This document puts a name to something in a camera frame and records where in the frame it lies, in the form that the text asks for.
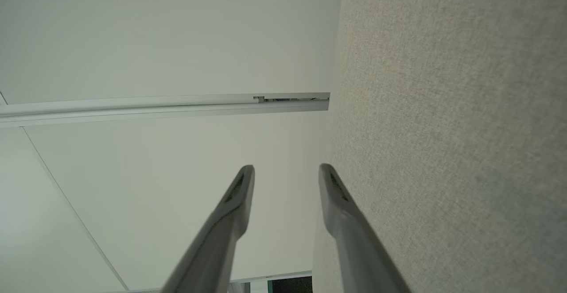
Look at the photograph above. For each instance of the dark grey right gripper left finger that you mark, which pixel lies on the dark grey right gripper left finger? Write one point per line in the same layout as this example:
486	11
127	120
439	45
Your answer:
212	248

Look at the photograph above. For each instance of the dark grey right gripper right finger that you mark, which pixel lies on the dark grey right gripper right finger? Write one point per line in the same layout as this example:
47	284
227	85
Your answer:
354	248

